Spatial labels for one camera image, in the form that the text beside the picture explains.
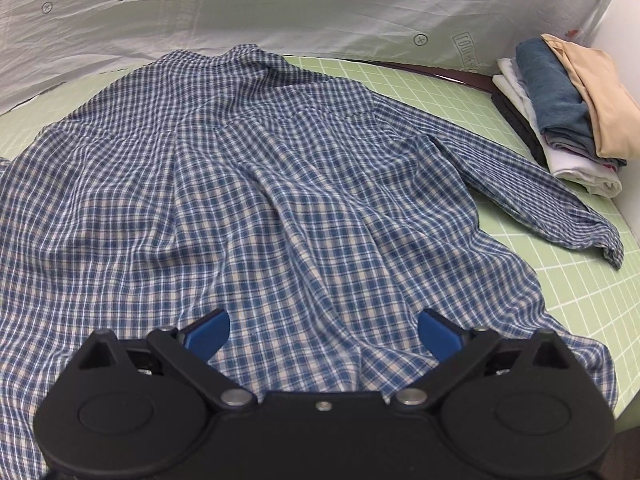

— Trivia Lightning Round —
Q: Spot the folded blue garment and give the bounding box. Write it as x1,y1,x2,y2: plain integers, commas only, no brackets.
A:
515,38,628,169

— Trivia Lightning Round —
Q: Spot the dark brown strip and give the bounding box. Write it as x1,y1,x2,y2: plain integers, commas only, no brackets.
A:
350,57,501,97

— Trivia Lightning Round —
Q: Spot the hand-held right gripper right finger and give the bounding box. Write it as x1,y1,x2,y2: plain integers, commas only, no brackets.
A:
390,308,576,408

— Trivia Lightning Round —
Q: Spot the stack of folded clothes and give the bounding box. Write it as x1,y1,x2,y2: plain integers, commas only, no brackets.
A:
492,57,623,197

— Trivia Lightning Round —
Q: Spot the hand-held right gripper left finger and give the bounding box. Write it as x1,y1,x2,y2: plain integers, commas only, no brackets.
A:
75,308,258,408

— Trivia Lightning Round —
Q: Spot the white printed sheet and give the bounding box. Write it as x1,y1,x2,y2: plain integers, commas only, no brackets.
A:
0,0,626,111

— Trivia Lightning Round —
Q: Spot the green grid mat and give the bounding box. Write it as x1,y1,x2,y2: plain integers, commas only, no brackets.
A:
0,54,640,423

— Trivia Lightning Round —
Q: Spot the blue plaid shirt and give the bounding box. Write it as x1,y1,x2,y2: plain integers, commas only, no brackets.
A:
0,43,625,480

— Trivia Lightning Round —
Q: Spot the folded black garment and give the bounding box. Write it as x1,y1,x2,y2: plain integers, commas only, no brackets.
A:
492,87,549,167

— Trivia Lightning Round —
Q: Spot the folded beige garment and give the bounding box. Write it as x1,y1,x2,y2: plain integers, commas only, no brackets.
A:
541,33,640,159

